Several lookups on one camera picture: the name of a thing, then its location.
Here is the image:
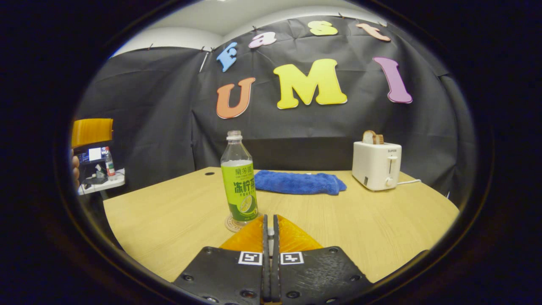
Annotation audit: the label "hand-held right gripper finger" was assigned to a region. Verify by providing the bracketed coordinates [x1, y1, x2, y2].
[173, 214, 270, 305]
[271, 214, 373, 305]

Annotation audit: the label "round beige coaster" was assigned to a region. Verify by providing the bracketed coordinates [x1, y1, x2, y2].
[224, 213, 254, 233]

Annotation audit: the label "green label water bottle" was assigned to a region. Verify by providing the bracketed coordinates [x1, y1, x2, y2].
[220, 130, 259, 223]

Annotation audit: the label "red label small bottle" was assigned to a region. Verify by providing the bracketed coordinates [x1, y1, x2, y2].
[104, 147, 116, 177]

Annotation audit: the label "computer monitor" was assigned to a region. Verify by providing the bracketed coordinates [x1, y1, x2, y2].
[78, 146, 105, 165]

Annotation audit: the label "white side table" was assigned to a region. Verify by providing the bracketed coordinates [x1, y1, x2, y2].
[77, 169, 126, 195]

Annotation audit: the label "blue towel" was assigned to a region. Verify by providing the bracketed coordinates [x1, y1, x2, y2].
[254, 170, 347, 196]

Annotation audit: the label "white toaster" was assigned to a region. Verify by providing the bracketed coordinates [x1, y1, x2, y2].
[352, 141, 402, 191]

